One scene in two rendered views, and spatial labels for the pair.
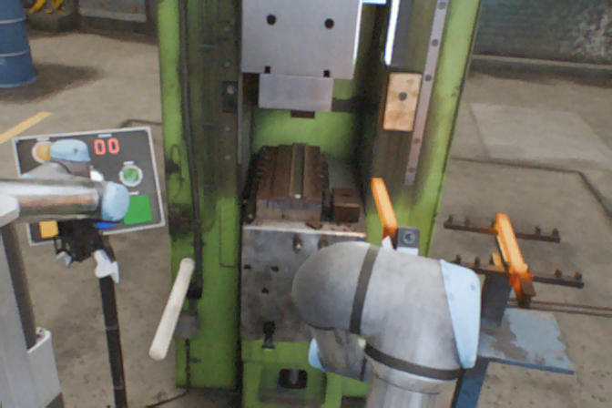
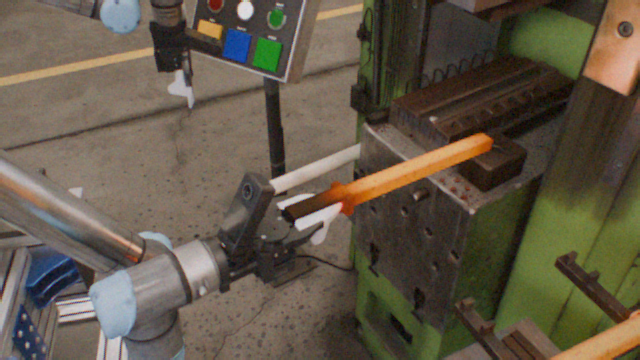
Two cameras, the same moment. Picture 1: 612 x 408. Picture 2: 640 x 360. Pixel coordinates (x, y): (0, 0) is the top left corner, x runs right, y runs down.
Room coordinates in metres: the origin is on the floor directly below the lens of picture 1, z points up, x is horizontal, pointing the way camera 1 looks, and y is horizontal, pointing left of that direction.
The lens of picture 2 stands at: (0.71, -0.72, 1.70)
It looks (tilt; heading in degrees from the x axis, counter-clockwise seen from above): 40 degrees down; 57
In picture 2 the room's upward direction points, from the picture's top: straight up
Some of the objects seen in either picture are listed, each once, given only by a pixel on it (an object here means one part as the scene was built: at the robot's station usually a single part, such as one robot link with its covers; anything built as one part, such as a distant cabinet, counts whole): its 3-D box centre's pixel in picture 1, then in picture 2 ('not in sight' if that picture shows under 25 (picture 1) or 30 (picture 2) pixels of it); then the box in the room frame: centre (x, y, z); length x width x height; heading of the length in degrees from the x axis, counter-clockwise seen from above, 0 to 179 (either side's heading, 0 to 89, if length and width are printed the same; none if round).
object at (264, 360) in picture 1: (294, 337); (454, 294); (1.69, -0.03, 0.23); 0.55 x 0.37 x 0.47; 0
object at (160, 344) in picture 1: (174, 305); (306, 173); (1.37, 0.37, 0.62); 0.44 x 0.05 x 0.05; 0
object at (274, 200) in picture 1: (290, 177); (481, 100); (1.68, 0.03, 0.96); 0.42 x 0.20 x 0.09; 0
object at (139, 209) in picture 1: (136, 209); (268, 55); (1.31, 0.44, 1.01); 0.07 x 0.05 x 0.07; 115
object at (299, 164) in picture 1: (299, 168); (491, 92); (1.68, 0.00, 0.99); 0.42 x 0.05 x 0.01; 0
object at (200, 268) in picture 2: not in sight; (198, 270); (0.83, -0.23, 1.12); 0.08 x 0.05 x 0.08; 90
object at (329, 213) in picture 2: not in sight; (319, 228); (1.02, -0.24, 1.11); 0.09 x 0.03 x 0.06; 178
